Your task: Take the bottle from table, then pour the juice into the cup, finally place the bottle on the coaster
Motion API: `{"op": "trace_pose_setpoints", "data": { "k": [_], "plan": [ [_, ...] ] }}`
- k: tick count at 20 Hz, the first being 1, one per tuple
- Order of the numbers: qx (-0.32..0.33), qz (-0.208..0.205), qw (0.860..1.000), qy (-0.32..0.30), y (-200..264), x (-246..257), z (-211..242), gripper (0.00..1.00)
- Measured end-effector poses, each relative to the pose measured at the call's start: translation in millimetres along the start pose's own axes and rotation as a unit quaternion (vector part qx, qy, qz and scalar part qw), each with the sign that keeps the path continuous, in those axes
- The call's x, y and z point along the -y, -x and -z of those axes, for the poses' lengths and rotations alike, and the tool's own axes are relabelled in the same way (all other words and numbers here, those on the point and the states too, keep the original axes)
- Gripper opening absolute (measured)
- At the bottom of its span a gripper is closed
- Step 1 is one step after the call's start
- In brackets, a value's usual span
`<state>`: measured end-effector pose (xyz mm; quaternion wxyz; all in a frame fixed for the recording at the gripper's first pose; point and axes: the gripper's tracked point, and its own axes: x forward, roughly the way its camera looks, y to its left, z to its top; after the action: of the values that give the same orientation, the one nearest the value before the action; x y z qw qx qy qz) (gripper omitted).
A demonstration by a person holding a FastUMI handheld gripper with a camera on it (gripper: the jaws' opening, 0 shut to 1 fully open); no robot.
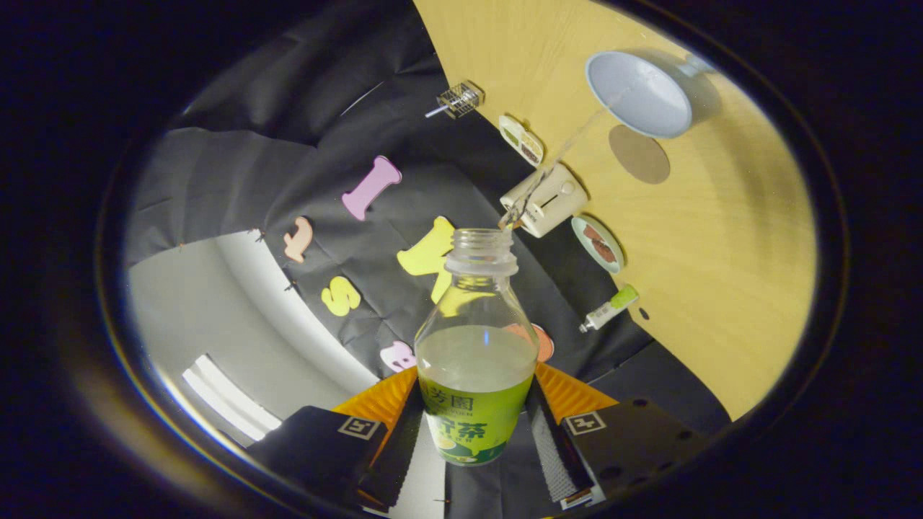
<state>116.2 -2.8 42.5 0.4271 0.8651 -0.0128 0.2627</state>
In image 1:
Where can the white divided sauce tray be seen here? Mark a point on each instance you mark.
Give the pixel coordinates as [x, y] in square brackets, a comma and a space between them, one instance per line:
[522, 141]

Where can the white pen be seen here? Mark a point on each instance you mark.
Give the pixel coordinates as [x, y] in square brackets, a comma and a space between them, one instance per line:
[434, 112]

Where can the cream toaster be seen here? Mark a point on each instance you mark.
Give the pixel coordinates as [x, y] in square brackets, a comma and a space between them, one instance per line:
[557, 198]

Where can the white cup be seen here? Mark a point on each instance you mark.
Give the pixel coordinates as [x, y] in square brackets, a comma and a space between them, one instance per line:
[642, 101]

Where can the round brown coaster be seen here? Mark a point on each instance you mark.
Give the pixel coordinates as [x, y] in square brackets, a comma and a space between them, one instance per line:
[640, 156]

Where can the brown meat piece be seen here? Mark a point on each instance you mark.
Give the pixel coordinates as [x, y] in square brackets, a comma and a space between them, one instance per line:
[606, 252]
[593, 234]

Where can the pale green plate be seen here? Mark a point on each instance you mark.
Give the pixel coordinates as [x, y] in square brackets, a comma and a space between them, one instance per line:
[577, 229]

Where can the wooden table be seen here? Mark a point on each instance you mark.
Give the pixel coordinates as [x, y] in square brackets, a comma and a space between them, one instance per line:
[721, 252]

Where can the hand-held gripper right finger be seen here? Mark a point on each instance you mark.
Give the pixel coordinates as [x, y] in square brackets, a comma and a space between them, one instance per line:
[551, 450]

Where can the clear juice bottle green label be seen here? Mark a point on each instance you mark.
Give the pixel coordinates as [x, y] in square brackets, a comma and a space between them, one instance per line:
[472, 425]

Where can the small white green bottle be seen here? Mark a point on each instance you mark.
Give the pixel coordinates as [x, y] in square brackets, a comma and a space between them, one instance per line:
[609, 308]

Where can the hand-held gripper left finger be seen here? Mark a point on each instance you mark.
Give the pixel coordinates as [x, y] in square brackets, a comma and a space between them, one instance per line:
[393, 454]

